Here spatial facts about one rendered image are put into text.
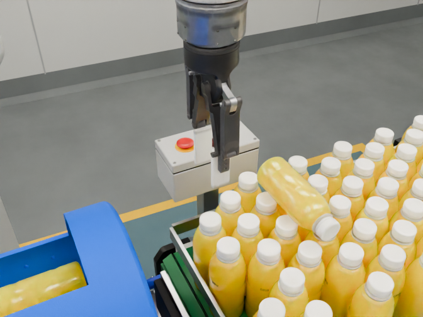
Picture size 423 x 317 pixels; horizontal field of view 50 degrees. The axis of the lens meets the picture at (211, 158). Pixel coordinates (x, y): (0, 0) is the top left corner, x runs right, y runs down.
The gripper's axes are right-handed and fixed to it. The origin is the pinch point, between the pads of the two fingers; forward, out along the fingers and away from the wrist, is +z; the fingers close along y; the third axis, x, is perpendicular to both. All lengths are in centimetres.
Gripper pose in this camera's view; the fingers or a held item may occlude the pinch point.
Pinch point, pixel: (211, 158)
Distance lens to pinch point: 72.4
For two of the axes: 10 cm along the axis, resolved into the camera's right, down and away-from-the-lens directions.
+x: 9.0, -2.7, 3.5
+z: 0.0, 7.9, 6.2
